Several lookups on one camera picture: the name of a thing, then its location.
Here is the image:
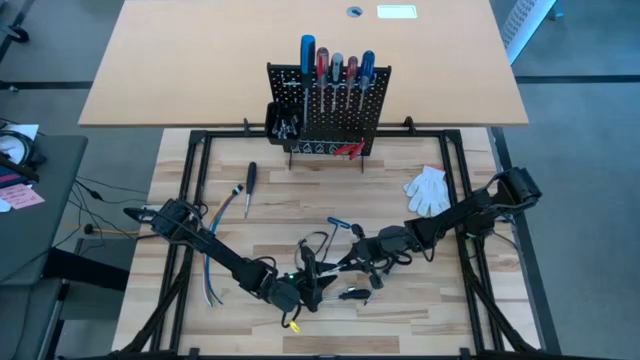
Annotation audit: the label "black pegboard bin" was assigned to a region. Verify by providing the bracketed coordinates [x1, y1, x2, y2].
[263, 101, 304, 147]

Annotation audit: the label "blue clear handled screwdriver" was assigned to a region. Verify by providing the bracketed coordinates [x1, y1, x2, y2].
[357, 49, 377, 112]

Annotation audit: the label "white work glove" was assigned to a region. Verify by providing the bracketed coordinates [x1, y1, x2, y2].
[402, 164, 452, 218]

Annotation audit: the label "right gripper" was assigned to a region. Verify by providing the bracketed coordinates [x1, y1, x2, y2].
[338, 223, 422, 291]

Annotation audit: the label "black aluminium table frame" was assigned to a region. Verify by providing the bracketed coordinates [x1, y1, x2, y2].
[112, 127, 564, 360]

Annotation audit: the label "pink sticky note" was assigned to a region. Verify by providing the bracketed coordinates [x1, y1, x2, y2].
[0, 183, 46, 211]

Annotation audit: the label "red clear handled screwdriver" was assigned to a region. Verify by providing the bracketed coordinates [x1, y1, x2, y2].
[345, 55, 360, 111]
[315, 46, 331, 114]

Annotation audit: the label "wire hook rail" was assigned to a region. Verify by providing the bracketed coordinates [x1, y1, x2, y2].
[292, 142, 335, 154]

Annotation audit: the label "dark grey side desk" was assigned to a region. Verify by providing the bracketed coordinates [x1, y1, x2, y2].
[0, 133, 90, 286]

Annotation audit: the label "black floor cables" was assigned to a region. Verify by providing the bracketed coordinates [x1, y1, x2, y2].
[69, 174, 151, 241]

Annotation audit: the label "black chair base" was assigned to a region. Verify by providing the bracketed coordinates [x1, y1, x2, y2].
[0, 0, 30, 45]

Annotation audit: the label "blue black handled screwdriver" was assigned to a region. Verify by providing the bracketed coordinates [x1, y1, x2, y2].
[298, 33, 318, 134]

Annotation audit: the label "black ribbed handle screwdriver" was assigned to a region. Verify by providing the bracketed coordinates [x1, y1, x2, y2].
[323, 287, 373, 302]

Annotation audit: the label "blue T-handle hex key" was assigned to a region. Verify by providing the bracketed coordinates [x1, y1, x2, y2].
[317, 215, 353, 264]

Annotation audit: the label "white paper sheet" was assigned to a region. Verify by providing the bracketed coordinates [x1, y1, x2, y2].
[0, 123, 40, 166]

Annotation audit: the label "wire screwdriver holder rack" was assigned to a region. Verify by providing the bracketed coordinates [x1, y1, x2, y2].
[278, 69, 386, 91]

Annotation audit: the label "red handled pliers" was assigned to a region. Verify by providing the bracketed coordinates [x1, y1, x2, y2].
[332, 140, 367, 161]

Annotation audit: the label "yellow rod black knob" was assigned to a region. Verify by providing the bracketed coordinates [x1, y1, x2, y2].
[82, 224, 141, 237]

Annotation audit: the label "slim black handled screwdriver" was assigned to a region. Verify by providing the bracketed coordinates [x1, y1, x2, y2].
[243, 160, 258, 220]

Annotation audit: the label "grey black nut driver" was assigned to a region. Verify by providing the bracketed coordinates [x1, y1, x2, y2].
[329, 51, 346, 112]

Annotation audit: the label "black metal pegboard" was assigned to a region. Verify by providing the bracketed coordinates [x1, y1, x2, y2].
[265, 62, 393, 156]

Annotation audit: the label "black coiled cable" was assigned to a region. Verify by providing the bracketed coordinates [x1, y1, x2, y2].
[0, 128, 49, 184]

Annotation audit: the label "coloured wire bundle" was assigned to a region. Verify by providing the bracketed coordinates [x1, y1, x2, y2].
[201, 183, 245, 308]

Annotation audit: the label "black desk foot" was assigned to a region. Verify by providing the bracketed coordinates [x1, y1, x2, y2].
[42, 247, 131, 294]

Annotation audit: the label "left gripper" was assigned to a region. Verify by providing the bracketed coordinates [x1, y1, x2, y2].
[267, 245, 339, 314]

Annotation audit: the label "white desk plate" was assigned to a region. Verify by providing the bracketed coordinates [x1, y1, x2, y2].
[376, 4, 419, 20]

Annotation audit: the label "white perforated panel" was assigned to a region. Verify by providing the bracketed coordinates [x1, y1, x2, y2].
[500, 0, 560, 67]

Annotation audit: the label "tan wooden desk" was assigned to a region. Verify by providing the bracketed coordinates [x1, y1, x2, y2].
[78, 0, 530, 128]

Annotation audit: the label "black cable yellow tag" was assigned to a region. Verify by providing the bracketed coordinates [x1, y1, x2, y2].
[279, 232, 327, 335]

